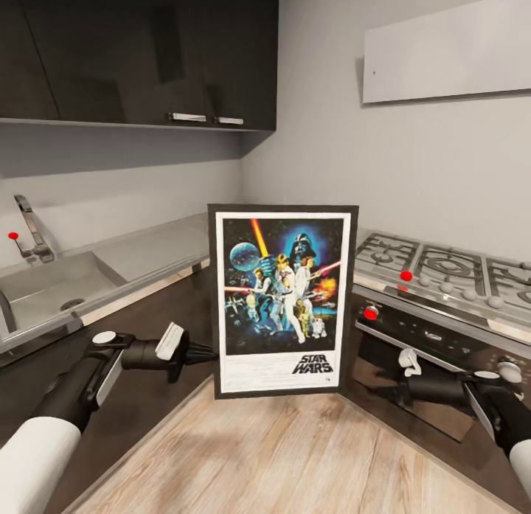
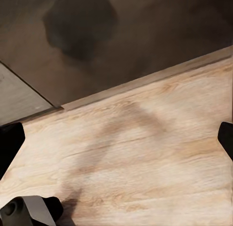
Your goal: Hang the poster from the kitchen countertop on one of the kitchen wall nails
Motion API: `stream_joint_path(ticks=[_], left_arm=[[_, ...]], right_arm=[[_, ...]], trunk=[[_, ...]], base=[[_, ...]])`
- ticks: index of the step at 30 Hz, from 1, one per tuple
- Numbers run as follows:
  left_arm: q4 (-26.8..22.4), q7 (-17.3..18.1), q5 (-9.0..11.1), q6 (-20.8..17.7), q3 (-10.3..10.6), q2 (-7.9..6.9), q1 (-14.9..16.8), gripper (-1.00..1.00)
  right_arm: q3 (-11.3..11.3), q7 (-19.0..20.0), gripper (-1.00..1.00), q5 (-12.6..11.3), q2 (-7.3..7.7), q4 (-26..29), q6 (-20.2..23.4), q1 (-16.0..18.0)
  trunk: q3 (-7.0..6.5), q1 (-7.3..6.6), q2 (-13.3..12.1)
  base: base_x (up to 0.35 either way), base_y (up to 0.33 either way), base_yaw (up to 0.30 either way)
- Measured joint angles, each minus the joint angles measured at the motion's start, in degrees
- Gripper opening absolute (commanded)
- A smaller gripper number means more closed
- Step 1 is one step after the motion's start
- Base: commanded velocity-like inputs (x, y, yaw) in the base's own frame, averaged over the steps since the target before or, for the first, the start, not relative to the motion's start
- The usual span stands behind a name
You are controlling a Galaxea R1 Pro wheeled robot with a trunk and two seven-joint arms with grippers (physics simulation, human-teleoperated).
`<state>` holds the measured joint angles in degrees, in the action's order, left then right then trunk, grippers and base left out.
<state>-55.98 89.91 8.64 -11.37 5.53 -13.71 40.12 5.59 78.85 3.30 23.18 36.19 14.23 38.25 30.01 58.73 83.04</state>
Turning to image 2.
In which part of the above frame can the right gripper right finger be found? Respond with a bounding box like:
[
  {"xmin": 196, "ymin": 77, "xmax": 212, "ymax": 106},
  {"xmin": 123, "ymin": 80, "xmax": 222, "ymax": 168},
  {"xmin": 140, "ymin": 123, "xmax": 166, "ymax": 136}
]
[{"xmin": 217, "ymin": 122, "xmax": 233, "ymax": 161}]

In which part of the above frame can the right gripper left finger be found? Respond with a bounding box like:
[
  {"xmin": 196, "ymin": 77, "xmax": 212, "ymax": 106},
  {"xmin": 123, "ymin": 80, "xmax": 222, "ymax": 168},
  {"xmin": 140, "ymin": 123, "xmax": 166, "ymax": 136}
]
[{"xmin": 0, "ymin": 122, "xmax": 25, "ymax": 180}]

